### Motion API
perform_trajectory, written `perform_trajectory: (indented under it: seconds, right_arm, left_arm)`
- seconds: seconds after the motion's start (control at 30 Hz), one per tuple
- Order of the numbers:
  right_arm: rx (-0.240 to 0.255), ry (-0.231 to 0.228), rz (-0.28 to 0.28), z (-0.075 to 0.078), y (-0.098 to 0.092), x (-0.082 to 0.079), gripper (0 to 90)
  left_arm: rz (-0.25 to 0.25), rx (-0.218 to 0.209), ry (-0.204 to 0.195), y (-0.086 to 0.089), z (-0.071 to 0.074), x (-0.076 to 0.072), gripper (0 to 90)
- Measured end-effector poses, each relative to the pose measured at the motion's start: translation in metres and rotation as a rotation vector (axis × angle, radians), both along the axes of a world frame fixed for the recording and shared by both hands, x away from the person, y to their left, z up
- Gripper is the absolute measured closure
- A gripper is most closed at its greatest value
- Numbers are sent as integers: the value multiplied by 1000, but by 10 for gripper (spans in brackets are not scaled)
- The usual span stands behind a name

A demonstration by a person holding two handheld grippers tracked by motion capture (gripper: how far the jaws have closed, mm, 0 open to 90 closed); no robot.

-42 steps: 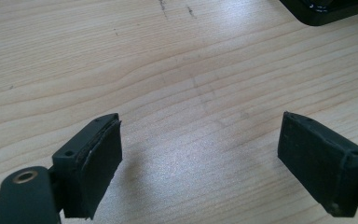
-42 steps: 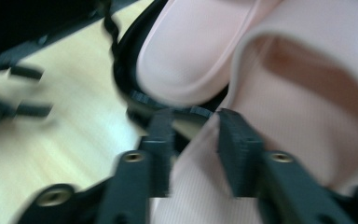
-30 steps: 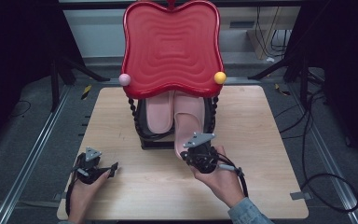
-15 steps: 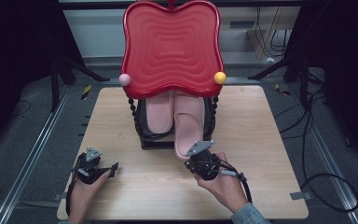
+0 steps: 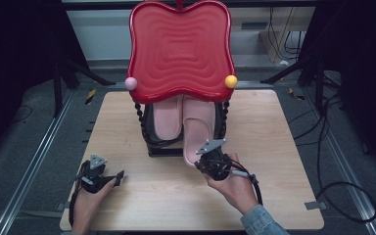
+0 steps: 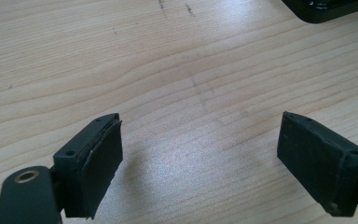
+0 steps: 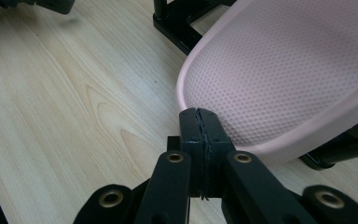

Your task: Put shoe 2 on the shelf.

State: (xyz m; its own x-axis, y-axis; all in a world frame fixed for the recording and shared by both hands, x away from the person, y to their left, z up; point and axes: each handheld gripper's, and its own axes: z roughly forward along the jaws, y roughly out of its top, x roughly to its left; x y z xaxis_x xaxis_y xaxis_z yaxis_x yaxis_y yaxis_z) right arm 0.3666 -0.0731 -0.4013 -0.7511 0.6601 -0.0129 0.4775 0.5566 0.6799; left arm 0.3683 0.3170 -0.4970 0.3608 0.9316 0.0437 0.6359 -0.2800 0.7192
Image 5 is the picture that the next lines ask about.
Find grey wall vent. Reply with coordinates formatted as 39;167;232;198
241;22;269;31

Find pink ball knob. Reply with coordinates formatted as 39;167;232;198
124;76;138;91

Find yellow ball knob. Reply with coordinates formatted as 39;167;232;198
224;74;239;89

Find hanging black cables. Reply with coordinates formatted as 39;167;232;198
268;6;306;62

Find metal floor rail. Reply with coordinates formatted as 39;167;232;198
302;87;376;235
0;89;76;235

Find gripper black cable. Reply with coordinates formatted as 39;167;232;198
221;159;264;207
69;160;91;227

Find black tripod stand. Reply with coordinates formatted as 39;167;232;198
259;48;345;114
50;48;117;118

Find person's left hand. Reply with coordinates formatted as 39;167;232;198
71;178;118;233

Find grey tape piece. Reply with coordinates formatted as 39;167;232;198
57;201;76;212
305;201;328;211

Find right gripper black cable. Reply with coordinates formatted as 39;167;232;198
221;159;264;207

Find thin black floor cable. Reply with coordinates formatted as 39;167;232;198
9;104;34;125

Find looped black floor cable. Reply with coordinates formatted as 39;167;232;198
315;94;376;225

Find pink slipper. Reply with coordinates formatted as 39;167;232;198
182;97;216;168
152;95;183;141

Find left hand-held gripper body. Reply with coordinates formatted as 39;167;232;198
77;154;113;195

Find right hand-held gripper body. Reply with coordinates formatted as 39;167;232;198
195;138;233;182

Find red and black two-tier rack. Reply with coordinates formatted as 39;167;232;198
125;0;239;159

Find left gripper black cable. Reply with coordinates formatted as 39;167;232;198
69;160;91;227

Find yellow and black floor tape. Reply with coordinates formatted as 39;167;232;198
288;87;306;102
84;88;97;106

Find person's right hand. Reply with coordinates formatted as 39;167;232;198
205;153;259;215

